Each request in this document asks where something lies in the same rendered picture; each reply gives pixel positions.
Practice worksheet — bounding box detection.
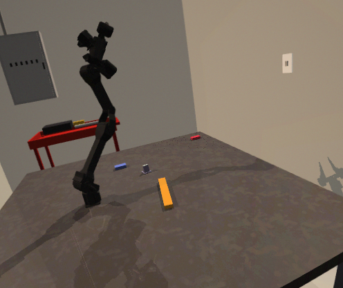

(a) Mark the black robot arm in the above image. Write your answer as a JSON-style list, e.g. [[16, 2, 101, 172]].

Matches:
[[72, 30, 117, 208]]

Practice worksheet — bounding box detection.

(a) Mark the orange bar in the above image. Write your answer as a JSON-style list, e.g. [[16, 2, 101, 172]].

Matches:
[[158, 178, 173, 209]]

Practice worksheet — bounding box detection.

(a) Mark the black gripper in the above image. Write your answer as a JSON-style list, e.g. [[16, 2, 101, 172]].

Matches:
[[89, 21, 113, 54]]

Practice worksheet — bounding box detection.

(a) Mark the blue rectangular bar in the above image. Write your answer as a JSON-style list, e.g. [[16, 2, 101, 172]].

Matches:
[[114, 163, 126, 170]]

